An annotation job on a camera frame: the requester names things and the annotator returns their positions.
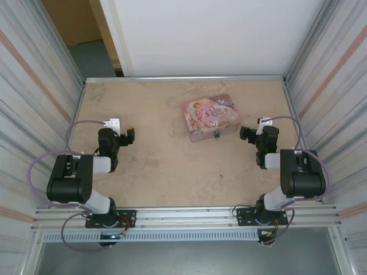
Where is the pink illustrated tin box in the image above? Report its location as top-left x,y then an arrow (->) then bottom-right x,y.
181,93 -> 241,143

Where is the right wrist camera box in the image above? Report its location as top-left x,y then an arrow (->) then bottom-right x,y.
256,116 -> 274,136

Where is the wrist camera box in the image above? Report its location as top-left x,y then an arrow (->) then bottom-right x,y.
256,116 -> 274,136
103,117 -> 122,134

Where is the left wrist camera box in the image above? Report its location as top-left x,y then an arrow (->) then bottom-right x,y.
103,117 -> 122,134

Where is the purple camera cable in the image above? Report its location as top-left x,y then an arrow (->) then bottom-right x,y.
269,115 -> 302,151
66,120 -> 107,152

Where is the aluminium table edge rail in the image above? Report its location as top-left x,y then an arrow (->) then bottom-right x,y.
84,75 -> 287,85
282,79 -> 303,150
67,81 -> 87,151

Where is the purple arm cable loop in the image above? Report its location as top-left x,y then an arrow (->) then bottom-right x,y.
280,149 -> 332,209
26,151 -> 88,214

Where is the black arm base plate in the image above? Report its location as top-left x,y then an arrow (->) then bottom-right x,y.
85,209 -> 137,229
236,206 -> 288,227

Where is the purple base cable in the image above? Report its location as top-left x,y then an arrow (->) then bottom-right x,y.
61,211 -> 112,253
262,208 -> 296,246

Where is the aluminium mounting rail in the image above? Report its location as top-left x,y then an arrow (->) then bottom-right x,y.
30,203 -> 342,232

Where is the white door frame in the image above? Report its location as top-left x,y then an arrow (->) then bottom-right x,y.
96,0 -> 135,77

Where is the grey slotted cable duct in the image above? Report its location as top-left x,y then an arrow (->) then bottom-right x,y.
42,230 -> 261,243

